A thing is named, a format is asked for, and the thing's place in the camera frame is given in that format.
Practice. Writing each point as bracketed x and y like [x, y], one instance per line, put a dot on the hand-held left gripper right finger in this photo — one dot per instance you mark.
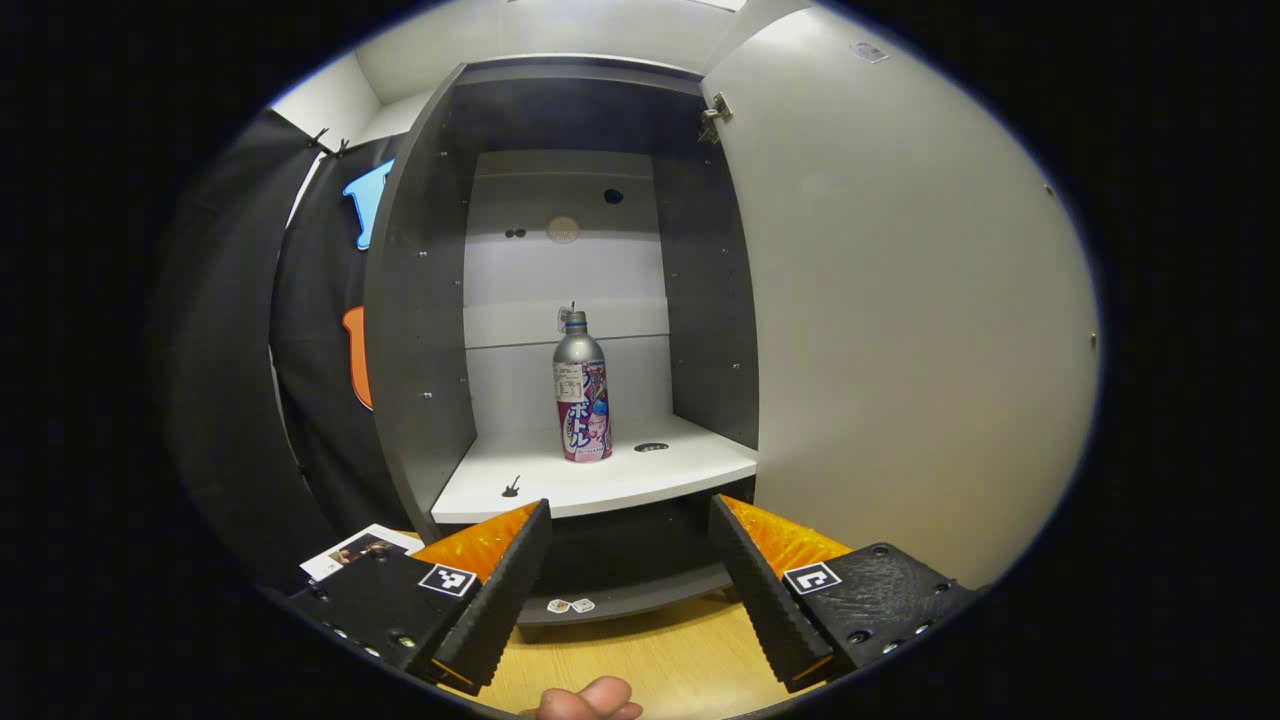
[760, 600]

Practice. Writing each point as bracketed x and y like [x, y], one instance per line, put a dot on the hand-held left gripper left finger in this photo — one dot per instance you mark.
[500, 600]

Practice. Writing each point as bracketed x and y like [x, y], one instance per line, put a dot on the silver bottle with pink label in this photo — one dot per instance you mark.
[582, 400]

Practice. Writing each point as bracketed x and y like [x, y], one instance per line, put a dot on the dark grey cabinet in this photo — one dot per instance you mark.
[420, 350]

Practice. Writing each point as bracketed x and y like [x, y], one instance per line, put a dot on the white cabinet shelf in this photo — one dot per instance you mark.
[600, 480]

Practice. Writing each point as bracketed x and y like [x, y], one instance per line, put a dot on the metal door hinge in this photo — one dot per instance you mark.
[715, 115]

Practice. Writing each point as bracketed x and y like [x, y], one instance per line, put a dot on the printed photo booklet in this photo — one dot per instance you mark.
[350, 550]

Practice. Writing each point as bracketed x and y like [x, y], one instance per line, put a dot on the long ceiling light panel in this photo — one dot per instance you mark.
[718, 4]

